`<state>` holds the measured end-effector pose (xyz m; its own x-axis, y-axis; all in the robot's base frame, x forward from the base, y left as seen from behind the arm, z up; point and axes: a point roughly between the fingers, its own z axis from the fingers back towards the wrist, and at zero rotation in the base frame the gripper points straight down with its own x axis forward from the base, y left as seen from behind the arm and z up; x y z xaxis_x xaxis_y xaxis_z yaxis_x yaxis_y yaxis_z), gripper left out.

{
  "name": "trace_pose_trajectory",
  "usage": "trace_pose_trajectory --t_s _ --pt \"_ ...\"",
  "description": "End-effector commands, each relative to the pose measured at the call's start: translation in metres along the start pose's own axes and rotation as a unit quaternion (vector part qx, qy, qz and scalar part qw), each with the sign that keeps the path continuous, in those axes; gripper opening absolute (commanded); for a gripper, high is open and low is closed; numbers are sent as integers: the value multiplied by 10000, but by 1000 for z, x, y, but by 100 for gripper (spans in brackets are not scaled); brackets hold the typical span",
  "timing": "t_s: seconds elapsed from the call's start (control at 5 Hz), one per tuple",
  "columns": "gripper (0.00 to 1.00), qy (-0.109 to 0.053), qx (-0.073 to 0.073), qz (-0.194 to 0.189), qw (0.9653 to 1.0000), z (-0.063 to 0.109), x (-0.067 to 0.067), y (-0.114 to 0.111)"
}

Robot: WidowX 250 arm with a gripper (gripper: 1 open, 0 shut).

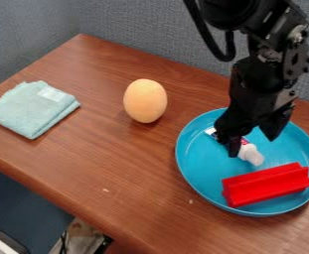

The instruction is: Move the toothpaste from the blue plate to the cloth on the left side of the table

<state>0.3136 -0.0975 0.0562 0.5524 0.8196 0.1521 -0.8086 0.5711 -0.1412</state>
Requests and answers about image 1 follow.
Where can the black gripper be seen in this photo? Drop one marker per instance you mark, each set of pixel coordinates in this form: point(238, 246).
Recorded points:
point(261, 103)

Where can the white toothpaste tube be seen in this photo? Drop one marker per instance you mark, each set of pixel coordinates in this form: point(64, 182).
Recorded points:
point(248, 153)

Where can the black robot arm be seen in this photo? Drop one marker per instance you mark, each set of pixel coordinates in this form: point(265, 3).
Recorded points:
point(276, 28)

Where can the blue round plate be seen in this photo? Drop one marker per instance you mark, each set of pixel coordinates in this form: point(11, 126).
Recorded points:
point(205, 164)

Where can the light blue folded cloth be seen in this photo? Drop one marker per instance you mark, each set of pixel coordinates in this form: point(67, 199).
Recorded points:
point(32, 107)

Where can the red plastic block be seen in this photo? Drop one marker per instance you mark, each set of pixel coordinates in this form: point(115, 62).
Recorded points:
point(265, 184)

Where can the orange egg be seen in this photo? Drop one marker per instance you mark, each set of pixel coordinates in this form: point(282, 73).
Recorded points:
point(144, 100)

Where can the grey object under table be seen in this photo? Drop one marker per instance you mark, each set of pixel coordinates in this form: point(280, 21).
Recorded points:
point(80, 239)

